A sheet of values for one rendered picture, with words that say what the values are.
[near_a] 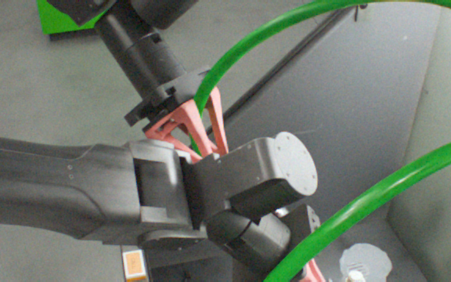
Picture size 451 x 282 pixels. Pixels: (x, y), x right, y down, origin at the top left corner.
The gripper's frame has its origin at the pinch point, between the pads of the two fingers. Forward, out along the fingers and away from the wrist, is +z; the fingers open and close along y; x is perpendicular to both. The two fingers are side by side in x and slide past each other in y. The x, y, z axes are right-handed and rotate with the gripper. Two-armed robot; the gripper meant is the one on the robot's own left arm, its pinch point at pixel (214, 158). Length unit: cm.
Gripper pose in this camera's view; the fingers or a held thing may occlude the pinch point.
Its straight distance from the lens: 54.0
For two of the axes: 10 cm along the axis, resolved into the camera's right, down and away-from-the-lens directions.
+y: 4.6, -3.5, 8.1
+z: 5.7, 8.2, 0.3
